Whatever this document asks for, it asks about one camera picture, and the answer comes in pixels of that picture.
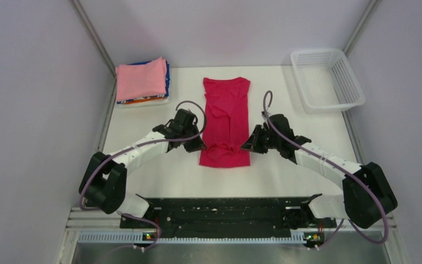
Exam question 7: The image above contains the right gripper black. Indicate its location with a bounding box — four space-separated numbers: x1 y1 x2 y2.
241 124 281 153

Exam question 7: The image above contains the crimson red t shirt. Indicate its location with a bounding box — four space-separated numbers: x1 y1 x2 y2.
199 77 251 168

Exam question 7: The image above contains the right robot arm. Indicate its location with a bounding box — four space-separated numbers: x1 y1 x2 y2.
241 114 398 229

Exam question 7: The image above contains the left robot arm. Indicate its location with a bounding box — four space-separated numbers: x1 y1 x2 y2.
79 109 205 227

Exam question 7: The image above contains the white folded t shirt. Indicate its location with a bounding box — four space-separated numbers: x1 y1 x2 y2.
116 97 170 108

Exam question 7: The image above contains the blue folded t shirt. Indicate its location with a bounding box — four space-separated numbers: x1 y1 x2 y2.
116 60 170 104

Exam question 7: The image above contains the orange folded t shirt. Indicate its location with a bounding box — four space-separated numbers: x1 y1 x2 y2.
121 97 166 105

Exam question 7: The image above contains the pink folded t shirt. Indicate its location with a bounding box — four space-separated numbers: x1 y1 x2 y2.
115 56 168 102

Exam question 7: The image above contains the white plastic basket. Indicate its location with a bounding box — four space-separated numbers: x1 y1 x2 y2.
290 48 366 114

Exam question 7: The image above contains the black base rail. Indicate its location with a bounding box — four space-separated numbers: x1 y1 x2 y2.
120 196 343 239

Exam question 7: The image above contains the white cable duct strip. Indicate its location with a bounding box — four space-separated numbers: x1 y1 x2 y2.
78 231 321 244

